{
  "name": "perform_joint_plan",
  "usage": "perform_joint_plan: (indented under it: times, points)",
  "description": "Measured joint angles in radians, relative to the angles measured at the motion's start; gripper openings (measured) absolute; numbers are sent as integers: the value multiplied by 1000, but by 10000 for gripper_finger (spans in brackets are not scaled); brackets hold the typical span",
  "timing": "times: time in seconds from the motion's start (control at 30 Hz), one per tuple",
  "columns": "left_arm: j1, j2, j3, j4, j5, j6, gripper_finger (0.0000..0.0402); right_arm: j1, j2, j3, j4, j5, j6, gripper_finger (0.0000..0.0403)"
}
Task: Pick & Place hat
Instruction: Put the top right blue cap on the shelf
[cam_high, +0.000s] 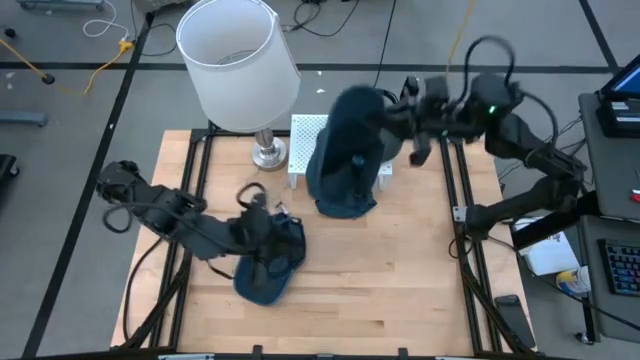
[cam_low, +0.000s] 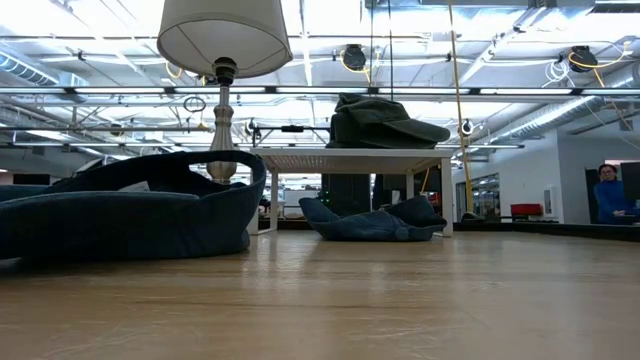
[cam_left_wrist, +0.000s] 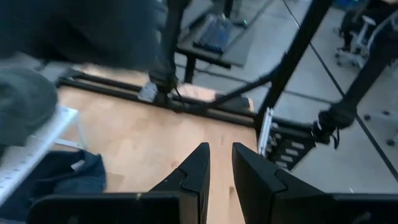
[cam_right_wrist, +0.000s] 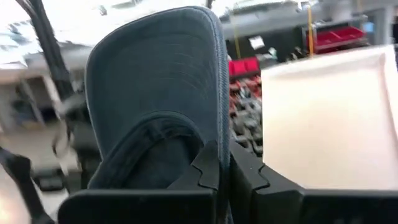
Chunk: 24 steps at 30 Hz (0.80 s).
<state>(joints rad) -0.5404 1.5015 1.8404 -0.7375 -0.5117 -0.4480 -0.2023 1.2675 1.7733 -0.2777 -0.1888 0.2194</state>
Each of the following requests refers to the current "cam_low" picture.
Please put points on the blue denim baseball cap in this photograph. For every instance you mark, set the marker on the blue denim baseball cap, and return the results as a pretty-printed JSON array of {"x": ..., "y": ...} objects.
[
  {"x": 370, "y": 227},
  {"x": 125, "y": 225}
]

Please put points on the black equipment cabinet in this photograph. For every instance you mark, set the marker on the black equipment cabinet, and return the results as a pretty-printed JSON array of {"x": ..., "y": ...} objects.
[{"x": 345, "y": 190}]

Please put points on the white perforated metal shelf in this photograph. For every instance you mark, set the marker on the white perforated metal shelf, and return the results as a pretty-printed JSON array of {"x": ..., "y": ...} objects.
[{"x": 350, "y": 159}]

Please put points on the white shade silver table lamp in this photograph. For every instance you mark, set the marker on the white shade silver table lamp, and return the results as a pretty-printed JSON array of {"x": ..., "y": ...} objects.
[{"x": 225, "y": 35}]

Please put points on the red box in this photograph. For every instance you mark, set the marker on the red box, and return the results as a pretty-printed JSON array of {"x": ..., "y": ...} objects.
[{"x": 526, "y": 209}]

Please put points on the person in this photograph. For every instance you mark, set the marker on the person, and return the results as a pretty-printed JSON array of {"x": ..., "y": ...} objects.
[{"x": 612, "y": 197}]

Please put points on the black monitor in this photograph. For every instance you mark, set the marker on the black monitor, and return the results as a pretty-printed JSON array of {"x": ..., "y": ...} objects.
[{"x": 631, "y": 180}]

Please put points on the black aluminium table frame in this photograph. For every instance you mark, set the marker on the black aluminium table frame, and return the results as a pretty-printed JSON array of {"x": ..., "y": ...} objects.
[{"x": 575, "y": 231}]

